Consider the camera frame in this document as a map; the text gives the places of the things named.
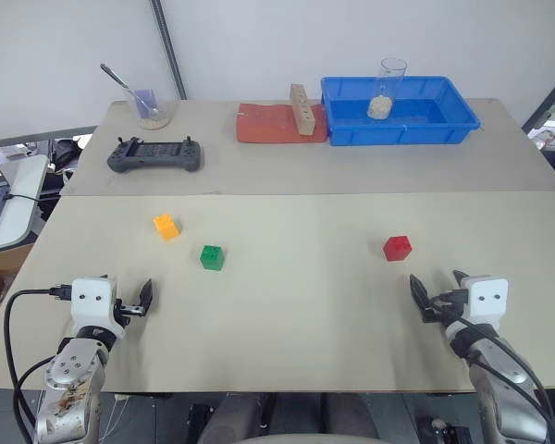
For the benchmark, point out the blue plastic bin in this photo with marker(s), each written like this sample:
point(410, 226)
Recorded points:
point(439, 122)

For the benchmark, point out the green toy block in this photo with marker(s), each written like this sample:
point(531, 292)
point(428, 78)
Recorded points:
point(212, 258)

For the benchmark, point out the orange-red cloth mat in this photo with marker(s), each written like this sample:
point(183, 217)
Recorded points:
point(263, 125)

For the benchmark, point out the grey handheld remote controller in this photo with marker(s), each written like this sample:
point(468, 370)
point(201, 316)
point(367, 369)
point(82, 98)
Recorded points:
point(155, 155)

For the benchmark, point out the wooden block with holes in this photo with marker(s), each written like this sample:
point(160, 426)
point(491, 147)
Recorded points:
point(303, 111)

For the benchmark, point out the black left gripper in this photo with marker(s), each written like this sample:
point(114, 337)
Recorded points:
point(126, 311)

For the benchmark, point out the black bag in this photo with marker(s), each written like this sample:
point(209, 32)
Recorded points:
point(67, 152)

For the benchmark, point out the grey metal pole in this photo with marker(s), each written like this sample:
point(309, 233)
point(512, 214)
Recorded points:
point(168, 46)

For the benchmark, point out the white side table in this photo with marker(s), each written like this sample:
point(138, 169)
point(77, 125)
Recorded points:
point(25, 185)

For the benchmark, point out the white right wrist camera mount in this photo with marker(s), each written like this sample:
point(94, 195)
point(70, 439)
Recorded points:
point(488, 300)

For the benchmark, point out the red toy block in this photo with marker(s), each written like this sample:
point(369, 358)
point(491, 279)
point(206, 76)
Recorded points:
point(397, 249)

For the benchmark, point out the metal spoon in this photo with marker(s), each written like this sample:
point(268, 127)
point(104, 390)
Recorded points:
point(120, 81)

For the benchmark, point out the yellow toy block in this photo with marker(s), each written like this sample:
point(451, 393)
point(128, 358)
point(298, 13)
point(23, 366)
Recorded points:
point(167, 227)

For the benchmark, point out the dark window frame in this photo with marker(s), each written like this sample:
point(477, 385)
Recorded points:
point(548, 92)

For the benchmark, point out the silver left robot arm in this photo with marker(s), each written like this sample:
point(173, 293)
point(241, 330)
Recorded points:
point(69, 370)

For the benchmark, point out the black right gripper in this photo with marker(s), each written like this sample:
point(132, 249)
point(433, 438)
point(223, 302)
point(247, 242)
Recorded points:
point(451, 305)

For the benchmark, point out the glass beaker with grain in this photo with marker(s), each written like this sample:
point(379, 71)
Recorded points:
point(150, 115)

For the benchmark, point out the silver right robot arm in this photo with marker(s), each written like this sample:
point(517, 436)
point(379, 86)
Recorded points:
point(504, 384)

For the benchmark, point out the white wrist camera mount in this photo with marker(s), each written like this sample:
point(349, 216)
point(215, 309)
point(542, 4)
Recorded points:
point(488, 300)
point(92, 303)

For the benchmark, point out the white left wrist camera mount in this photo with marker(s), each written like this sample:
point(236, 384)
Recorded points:
point(92, 303)

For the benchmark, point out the clear cup with grain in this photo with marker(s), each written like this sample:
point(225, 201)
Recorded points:
point(383, 102)

